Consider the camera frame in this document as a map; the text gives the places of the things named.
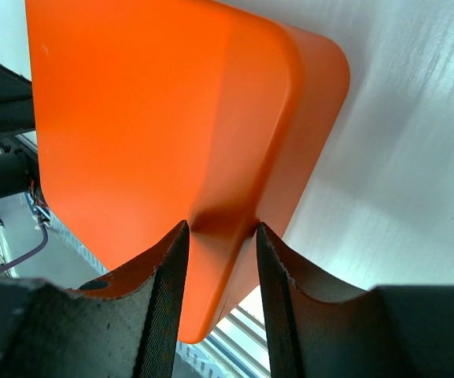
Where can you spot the orange chocolate box tray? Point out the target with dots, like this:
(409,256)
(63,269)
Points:
(319,83)

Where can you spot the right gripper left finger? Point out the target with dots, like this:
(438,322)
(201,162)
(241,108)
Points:
(122,324)

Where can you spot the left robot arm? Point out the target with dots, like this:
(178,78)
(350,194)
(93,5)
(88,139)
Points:
(19,164)

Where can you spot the orange box lid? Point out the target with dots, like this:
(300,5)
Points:
(149,113)

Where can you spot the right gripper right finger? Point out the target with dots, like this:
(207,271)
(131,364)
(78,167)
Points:
(320,326)

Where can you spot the aluminium front rail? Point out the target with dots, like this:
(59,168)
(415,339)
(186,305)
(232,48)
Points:
(238,343)

